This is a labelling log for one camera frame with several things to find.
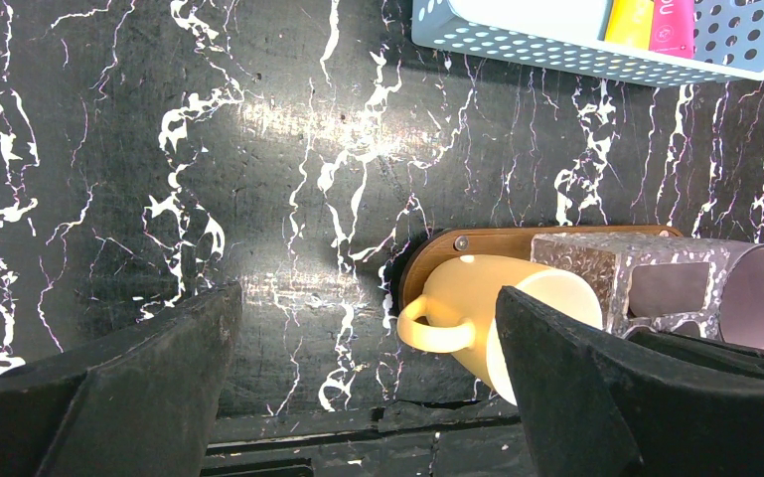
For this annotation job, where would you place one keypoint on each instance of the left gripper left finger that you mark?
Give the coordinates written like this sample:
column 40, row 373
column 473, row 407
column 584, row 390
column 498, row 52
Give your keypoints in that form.
column 141, row 401

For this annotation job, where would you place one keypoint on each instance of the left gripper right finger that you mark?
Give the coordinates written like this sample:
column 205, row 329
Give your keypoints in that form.
column 651, row 404

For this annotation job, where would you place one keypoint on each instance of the clear textured acrylic holder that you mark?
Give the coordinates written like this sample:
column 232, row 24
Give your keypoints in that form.
column 606, row 261

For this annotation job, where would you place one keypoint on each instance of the yellow mug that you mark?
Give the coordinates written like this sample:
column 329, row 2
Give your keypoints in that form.
column 455, row 312

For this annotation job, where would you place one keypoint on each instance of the oval wooden tray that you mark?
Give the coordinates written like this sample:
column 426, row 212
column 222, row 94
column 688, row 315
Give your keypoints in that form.
column 513, row 242

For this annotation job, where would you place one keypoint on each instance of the purple mug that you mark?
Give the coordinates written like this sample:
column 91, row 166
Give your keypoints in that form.
column 737, row 279

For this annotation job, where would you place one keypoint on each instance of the yellow toothpaste tube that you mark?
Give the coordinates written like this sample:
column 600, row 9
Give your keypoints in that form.
column 630, row 23

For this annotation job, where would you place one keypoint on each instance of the light blue plastic basket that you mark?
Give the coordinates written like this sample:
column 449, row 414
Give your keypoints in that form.
column 569, row 36

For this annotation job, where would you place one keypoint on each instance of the pink toothpaste tube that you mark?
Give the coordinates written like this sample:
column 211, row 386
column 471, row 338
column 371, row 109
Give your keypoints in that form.
column 672, row 28

